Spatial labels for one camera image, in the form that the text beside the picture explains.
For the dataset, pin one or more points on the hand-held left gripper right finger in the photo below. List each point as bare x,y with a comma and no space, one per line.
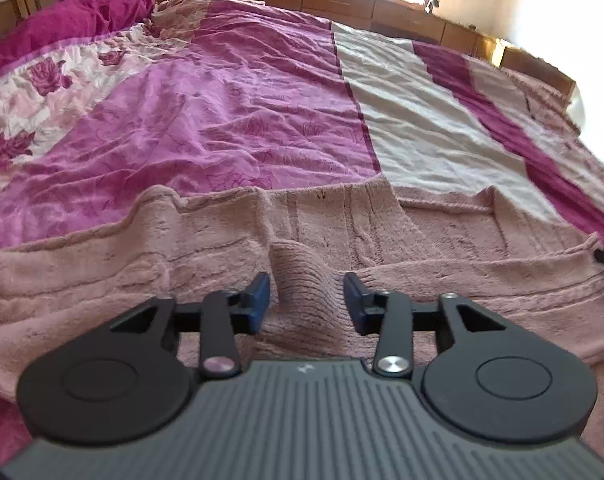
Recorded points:
353,302

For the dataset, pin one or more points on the small metal window latch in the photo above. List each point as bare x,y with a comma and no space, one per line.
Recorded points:
433,3

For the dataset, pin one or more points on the pink knitted sweater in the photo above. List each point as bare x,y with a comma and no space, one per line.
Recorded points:
131,260

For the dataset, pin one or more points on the magenta pillow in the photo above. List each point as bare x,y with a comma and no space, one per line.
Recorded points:
66,20

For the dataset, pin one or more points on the pale pink crumpled cloth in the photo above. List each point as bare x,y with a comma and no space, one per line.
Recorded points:
181,12

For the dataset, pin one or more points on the magenta floral bedsheet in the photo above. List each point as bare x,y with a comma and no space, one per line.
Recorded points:
242,110

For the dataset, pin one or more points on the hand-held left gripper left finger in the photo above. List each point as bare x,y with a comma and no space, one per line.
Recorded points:
260,300

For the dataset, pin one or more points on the pink knitted cloth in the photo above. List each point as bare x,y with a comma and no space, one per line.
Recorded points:
547,105

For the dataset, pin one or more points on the wooden bed surround cabinets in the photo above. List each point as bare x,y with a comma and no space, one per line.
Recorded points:
342,2

